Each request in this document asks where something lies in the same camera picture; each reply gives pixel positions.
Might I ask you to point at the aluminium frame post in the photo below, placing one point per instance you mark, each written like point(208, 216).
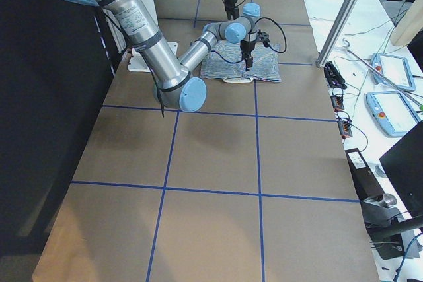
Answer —
point(335, 31)

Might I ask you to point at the upper blue teach pendant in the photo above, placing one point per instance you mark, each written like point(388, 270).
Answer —
point(396, 69)

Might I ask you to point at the black box with label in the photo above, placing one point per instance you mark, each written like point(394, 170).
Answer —
point(365, 182)

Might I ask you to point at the black monitor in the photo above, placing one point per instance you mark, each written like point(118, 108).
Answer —
point(402, 164)

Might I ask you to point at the lower blue teach pendant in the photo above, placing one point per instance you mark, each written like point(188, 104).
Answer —
point(392, 112)

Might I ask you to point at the navy white striped polo shirt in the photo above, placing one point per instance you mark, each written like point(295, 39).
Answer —
point(225, 63)

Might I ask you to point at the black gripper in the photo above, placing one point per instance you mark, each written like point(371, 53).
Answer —
point(246, 46)
point(229, 1)

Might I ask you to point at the orange black electronics board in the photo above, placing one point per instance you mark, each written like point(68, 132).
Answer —
point(343, 118)

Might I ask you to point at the blue teach pendant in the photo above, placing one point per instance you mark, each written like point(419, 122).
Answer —
point(392, 112)
point(396, 69)

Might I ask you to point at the silver reacher grabber stick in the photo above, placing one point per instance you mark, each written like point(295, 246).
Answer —
point(379, 74)

